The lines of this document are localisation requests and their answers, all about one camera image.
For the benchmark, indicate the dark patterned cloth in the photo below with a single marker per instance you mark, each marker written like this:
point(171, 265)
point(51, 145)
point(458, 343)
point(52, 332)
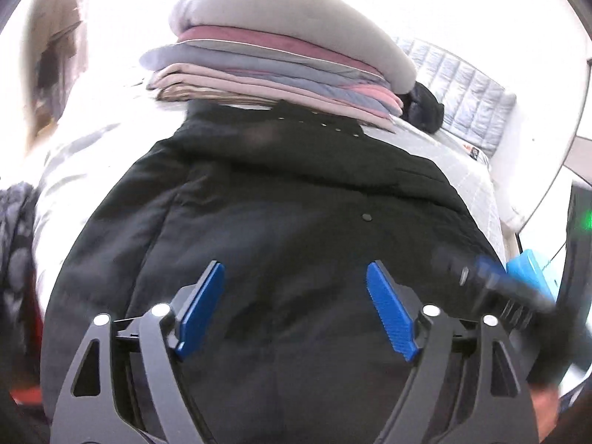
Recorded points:
point(16, 249)

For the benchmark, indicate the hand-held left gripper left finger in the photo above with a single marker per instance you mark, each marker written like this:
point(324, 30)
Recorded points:
point(203, 305)

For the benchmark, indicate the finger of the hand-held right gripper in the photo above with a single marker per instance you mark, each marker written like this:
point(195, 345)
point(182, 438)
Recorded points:
point(495, 286)

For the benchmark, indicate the grey pillow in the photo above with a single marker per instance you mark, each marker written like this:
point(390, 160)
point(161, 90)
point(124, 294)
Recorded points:
point(300, 9)

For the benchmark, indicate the small black garment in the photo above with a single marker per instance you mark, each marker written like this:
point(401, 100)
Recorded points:
point(423, 106)

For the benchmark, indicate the black coat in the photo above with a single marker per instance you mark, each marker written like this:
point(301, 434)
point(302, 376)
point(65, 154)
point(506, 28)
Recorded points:
point(277, 217)

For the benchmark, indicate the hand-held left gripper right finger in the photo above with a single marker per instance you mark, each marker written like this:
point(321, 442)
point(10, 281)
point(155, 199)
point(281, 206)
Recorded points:
point(391, 319)

